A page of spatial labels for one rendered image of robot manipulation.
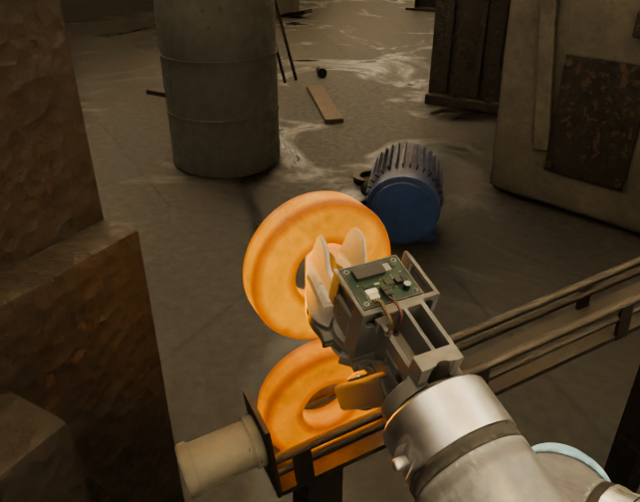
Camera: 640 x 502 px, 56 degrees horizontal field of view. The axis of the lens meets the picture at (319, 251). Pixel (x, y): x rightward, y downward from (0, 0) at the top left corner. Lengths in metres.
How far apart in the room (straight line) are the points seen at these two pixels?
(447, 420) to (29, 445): 0.35
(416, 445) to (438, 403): 0.03
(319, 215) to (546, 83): 2.25
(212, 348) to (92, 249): 1.26
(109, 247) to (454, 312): 1.56
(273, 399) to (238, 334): 1.32
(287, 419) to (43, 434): 0.25
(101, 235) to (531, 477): 0.52
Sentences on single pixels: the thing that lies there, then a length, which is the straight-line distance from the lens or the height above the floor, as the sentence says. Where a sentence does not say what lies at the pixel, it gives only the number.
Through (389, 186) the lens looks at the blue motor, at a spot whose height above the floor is 0.30.
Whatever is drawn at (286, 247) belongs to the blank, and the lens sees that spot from 0.56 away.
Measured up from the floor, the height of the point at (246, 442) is 0.69.
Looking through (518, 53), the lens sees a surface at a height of 0.66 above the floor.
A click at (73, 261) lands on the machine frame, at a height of 0.87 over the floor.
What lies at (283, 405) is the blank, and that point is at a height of 0.73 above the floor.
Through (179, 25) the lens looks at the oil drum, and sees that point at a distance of 2.96.
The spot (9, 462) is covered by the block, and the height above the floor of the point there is 0.80.
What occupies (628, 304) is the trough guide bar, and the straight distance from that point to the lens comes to 0.92.
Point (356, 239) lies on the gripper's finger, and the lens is 0.55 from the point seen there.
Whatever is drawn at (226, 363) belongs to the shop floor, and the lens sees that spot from 1.87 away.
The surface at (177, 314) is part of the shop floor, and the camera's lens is 2.10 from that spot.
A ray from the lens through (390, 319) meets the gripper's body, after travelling 0.45.
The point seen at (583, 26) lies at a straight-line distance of 2.71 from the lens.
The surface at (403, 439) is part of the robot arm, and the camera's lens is 0.44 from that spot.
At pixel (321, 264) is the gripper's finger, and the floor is 0.92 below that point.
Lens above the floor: 1.20
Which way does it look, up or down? 30 degrees down
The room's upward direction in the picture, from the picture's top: straight up
